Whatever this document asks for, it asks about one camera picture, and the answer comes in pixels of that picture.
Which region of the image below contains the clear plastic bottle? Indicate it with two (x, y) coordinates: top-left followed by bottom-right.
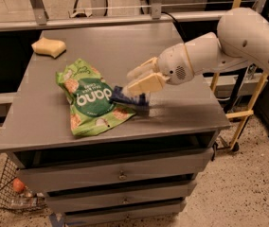
(9, 192), (45, 209)

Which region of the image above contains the grey metal rail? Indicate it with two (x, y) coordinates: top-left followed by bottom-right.
(0, 0), (269, 33)

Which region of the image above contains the grey drawer cabinet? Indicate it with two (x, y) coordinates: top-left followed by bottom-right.
(0, 24), (228, 227)

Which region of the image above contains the black wire basket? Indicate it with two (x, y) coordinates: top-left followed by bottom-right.
(0, 159), (46, 213)

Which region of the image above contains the yellow sponge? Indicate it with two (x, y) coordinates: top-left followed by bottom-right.
(31, 37), (66, 59)

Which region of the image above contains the black cable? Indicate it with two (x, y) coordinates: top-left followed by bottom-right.
(161, 11), (192, 45)

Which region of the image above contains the blue rxbar blueberry bar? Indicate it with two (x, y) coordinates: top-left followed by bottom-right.
(110, 86), (149, 106)

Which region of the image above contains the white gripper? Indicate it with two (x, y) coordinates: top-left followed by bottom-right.
(126, 44), (194, 96)

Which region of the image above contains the green dang rice chip bag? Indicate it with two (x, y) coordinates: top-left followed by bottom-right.
(56, 59), (135, 136)

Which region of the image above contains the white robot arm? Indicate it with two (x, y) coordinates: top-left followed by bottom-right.
(123, 8), (269, 96)

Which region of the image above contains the yellow wooden frame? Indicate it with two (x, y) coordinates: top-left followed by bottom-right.
(210, 0), (269, 152)

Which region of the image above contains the red apple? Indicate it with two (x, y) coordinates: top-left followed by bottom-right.
(12, 178), (26, 193)

